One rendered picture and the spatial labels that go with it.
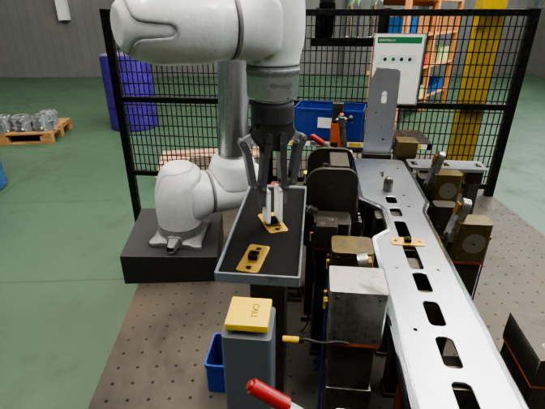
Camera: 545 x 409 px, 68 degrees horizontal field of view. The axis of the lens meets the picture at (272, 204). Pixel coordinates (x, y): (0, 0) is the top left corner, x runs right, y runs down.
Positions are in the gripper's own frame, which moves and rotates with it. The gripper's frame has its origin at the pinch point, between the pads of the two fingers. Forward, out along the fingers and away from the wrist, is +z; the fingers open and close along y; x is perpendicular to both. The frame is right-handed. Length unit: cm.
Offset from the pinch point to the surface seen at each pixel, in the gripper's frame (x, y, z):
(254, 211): 6.3, -1.9, 4.2
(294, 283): -19.2, -2.9, 4.7
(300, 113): 96, 46, 7
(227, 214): 95, 11, 50
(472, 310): -19.9, 35.8, 20.2
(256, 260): -12.2, -7.0, 3.9
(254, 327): -26.7, -11.8, 4.4
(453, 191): 32, 76, 22
